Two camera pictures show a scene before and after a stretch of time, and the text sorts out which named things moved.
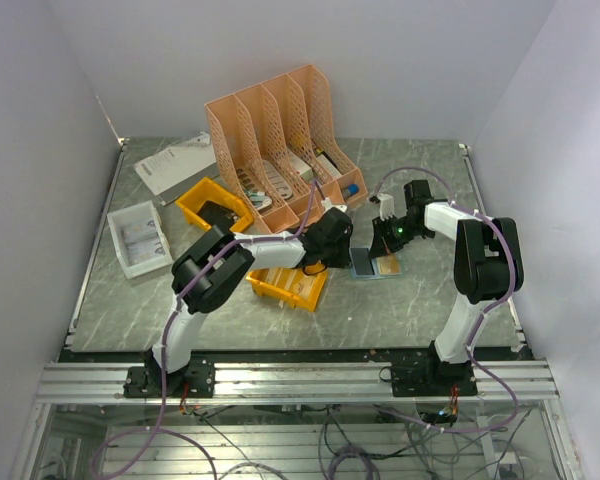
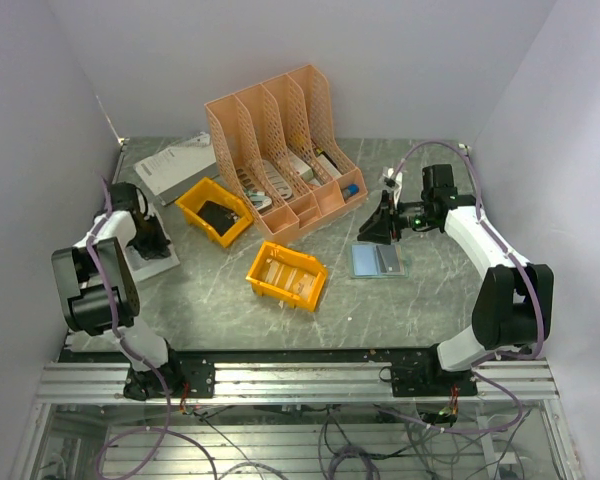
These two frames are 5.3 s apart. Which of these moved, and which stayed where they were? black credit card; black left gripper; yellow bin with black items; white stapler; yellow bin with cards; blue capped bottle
Moved: black credit card; black left gripper
Stayed: yellow bin with cards; blue capped bottle; white stapler; yellow bin with black items
